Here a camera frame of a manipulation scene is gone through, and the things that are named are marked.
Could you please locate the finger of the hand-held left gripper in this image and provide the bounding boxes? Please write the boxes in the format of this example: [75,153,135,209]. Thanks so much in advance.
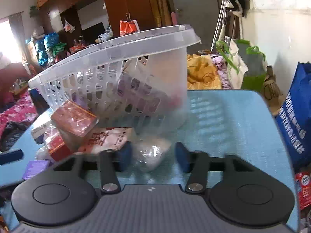
[0,150,24,166]

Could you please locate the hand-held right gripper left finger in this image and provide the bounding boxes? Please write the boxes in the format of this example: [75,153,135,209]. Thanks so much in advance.
[52,142,133,195]

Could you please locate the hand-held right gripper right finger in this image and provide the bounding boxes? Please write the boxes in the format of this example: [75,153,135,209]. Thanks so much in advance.
[175,142,256,195]

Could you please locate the clear plastic bag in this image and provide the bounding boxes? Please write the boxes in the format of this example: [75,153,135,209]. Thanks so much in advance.
[132,138,172,173]

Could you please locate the light purple tissue packet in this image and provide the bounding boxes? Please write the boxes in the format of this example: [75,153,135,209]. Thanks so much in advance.
[117,74,170,117]

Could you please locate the white plastic basket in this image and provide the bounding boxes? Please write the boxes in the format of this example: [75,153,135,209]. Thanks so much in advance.
[28,24,202,136]

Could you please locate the red and white tissue pack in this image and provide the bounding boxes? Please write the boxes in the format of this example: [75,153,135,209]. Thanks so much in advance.
[79,127,137,154]

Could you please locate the dark purple box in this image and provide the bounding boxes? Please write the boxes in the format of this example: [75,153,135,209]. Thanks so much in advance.
[23,160,51,180]

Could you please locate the white box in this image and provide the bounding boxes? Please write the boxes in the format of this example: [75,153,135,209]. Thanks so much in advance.
[30,118,54,144]

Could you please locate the pink floral blanket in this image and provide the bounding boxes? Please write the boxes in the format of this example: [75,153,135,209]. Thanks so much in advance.
[0,87,38,139]

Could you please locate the red box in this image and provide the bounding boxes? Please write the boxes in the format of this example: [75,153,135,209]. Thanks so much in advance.
[46,136,73,162]

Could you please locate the red-brown wrapped box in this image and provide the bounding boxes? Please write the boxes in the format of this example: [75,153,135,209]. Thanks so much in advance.
[51,100,100,137]

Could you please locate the yellow blanket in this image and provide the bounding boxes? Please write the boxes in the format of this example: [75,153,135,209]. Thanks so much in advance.
[187,54,222,90]

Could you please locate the purple floral cloth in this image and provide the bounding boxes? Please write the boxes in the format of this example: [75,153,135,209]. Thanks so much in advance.
[211,55,234,90]

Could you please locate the green and white tote bag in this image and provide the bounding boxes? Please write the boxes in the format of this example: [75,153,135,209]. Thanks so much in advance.
[216,38,267,90]

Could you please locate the brown paper bag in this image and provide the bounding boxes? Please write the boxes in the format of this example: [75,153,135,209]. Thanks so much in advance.
[262,65,284,116]

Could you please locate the blue shopping bag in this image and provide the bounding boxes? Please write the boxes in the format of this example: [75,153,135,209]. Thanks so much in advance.
[275,62,311,173]

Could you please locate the green plastic bag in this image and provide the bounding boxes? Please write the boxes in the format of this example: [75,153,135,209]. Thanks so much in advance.
[49,42,67,56]

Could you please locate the blue plastic bag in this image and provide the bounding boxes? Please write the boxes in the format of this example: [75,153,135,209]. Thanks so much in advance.
[36,32,60,66]

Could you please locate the red printed packet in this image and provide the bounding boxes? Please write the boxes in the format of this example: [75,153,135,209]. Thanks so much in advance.
[295,172,311,211]

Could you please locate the black television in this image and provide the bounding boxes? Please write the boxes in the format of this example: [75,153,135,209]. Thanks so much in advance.
[81,22,105,44]

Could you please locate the orange and white plastic bag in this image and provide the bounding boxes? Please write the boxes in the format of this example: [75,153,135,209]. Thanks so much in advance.
[119,19,140,37]

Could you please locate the pink plastic bag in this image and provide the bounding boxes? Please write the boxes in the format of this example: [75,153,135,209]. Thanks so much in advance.
[63,19,75,33]

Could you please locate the grey door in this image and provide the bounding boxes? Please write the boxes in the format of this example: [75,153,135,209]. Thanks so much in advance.
[170,0,220,56]

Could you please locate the metal crutches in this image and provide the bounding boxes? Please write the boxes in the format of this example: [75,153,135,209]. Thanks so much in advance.
[211,0,235,48]

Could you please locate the wooden planks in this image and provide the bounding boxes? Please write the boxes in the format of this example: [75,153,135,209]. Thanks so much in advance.
[145,0,176,28]

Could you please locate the wooden wardrobe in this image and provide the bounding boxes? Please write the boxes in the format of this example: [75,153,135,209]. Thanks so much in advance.
[36,0,156,54]

